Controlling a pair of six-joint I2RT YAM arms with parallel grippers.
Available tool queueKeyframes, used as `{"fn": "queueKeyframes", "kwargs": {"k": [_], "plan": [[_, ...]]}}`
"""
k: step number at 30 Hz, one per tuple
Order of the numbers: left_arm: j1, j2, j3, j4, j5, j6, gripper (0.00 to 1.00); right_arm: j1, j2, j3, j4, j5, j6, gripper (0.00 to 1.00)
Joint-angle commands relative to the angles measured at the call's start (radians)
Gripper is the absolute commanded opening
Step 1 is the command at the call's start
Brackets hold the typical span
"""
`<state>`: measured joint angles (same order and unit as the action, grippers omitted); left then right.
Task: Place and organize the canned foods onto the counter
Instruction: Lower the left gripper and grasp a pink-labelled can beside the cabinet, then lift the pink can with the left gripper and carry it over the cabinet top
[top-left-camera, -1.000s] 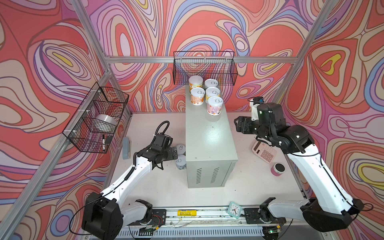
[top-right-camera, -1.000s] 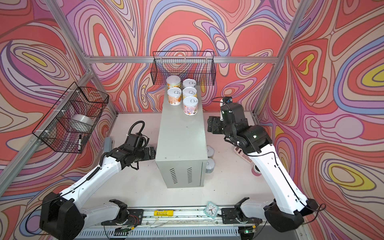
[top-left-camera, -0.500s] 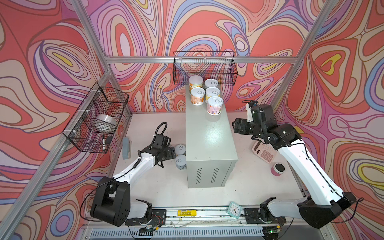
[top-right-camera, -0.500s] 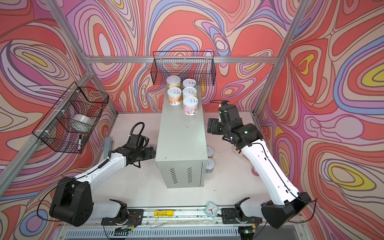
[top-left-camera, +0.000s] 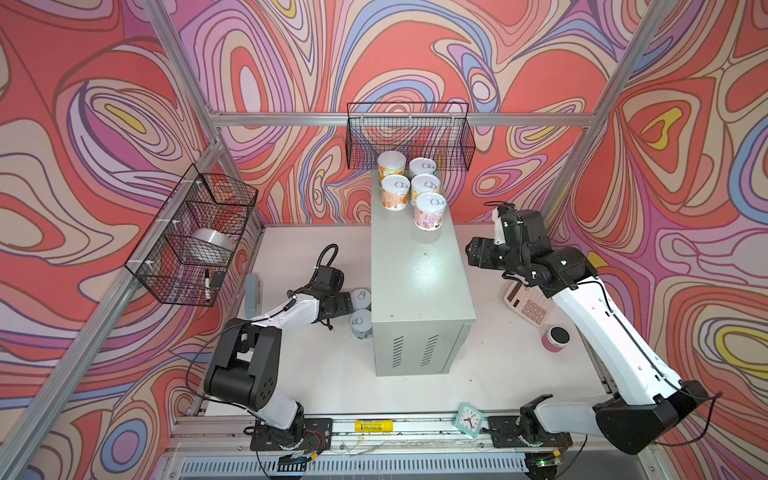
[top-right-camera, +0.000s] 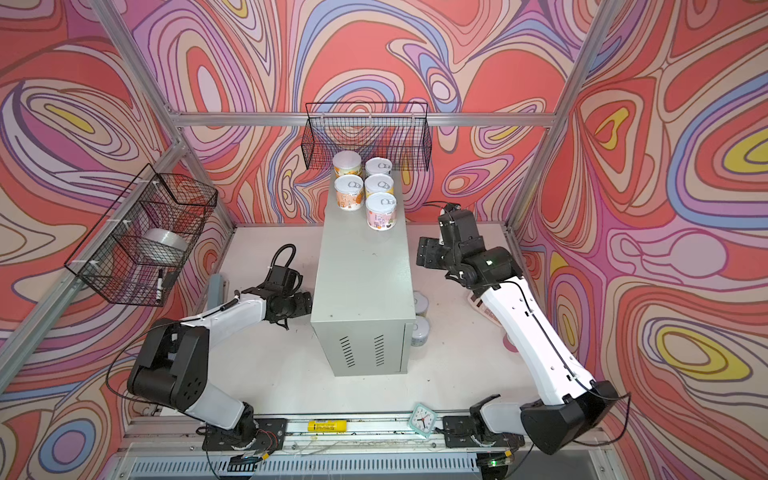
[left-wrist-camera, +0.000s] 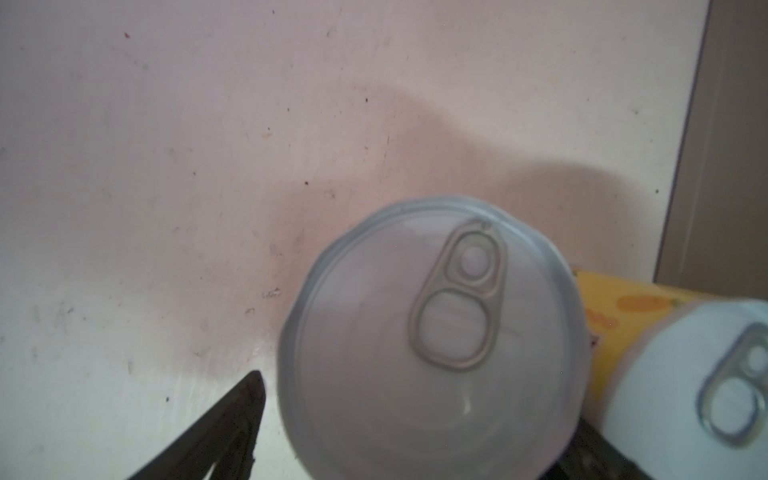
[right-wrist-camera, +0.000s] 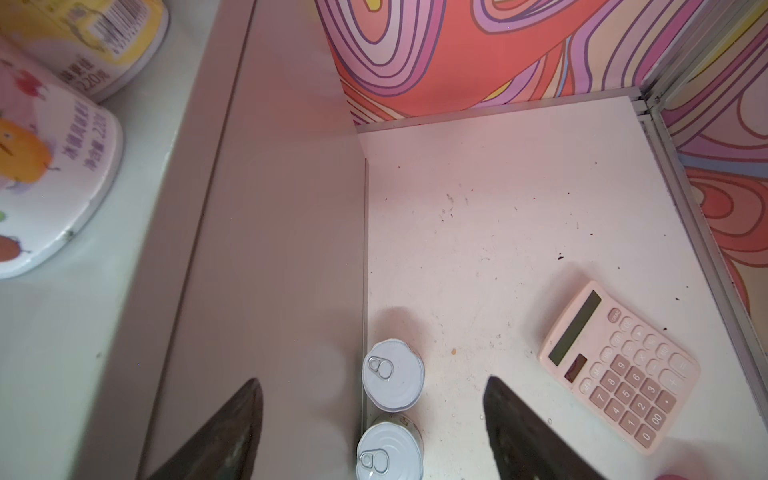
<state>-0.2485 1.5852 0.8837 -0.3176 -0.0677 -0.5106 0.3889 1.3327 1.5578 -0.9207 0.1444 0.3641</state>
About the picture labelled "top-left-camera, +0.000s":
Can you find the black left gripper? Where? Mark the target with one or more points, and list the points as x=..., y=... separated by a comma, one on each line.
x=344, y=305

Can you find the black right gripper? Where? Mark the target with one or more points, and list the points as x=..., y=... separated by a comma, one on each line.
x=480, y=248

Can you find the blue can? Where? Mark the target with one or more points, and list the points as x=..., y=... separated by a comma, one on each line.
x=361, y=324

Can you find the pink label can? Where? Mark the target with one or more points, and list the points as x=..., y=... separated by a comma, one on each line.
x=395, y=192
x=429, y=209

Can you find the orange fruit can plastic lid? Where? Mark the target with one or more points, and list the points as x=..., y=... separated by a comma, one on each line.
x=391, y=162

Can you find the white brown label can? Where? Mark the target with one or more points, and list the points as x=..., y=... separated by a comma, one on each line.
x=421, y=165

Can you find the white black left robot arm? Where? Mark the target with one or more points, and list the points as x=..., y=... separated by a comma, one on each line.
x=244, y=367

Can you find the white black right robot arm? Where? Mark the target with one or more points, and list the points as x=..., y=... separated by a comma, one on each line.
x=649, y=399

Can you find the left side can two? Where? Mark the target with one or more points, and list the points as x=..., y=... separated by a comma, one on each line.
x=361, y=299

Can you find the pink calculator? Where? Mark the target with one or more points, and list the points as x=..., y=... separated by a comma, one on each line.
x=529, y=303

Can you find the pink round container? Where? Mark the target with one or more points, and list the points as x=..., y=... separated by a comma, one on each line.
x=555, y=339

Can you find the grey metal cabinet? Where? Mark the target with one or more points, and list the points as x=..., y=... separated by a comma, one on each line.
x=422, y=310

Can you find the silver tape roll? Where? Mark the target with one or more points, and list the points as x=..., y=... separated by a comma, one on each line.
x=214, y=237

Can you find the teal alarm clock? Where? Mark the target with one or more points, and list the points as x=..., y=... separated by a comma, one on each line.
x=469, y=420

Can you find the green circuit board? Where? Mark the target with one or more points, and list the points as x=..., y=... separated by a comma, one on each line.
x=290, y=464

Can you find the yellow label on rail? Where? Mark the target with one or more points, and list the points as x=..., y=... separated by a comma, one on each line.
x=374, y=426

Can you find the black wire basket left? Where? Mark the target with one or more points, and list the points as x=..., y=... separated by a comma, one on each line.
x=171, y=268

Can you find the black wire basket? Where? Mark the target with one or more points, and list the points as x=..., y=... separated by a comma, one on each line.
x=438, y=130
x=171, y=268

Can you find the black wire basket rear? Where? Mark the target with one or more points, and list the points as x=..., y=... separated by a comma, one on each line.
x=438, y=130

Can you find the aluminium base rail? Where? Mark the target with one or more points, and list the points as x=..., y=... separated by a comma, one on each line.
x=413, y=433

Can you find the white vented cable duct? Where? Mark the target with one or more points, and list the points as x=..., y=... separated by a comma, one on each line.
x=352, y=466

